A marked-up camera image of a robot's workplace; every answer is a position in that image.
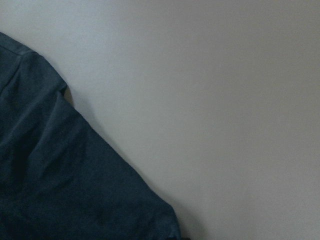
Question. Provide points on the black printed t-shirt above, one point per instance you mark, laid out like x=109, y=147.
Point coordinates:
x=59, y=180

